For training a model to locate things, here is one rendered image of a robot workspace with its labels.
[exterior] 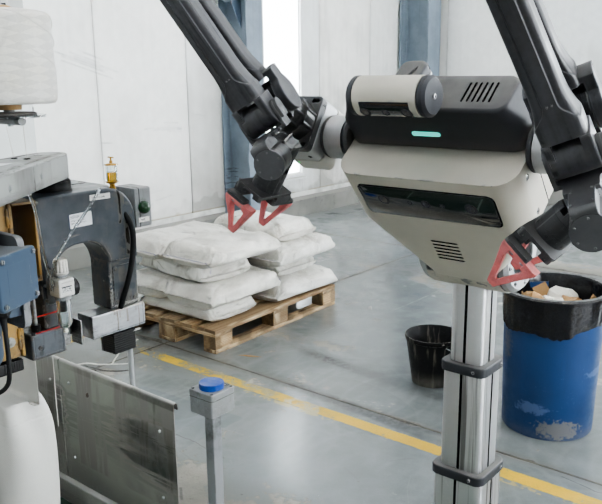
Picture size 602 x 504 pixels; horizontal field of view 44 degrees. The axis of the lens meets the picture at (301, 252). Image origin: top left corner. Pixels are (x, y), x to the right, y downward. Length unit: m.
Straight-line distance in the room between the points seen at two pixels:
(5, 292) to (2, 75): 0.35
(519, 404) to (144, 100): 4.54
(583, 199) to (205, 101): 6.51
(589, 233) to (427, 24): 8.85
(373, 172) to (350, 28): 7.77
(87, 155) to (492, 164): 5.41
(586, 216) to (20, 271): 0.86
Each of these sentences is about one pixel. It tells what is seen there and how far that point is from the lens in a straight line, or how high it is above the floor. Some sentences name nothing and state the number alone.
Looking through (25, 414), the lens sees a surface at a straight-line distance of 1.98.
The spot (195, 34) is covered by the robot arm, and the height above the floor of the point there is 1.64.
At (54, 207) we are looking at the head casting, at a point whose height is 1.32.
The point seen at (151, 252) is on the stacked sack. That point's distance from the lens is 4.58.
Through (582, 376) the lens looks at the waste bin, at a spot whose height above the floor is 0.30.
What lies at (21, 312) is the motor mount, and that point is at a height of 1.18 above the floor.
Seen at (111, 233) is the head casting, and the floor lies 1.24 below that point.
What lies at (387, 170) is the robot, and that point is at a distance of 1.46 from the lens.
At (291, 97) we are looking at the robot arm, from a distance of 1.48.
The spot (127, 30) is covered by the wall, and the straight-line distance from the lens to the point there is 6.85.
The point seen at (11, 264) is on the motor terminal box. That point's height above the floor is 1.29.
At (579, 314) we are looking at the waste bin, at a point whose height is 0.59.
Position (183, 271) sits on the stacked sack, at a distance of 4.48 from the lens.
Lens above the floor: 1.58
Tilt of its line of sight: 13 degrees down
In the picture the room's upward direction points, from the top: 1 degrees counter-clockwise
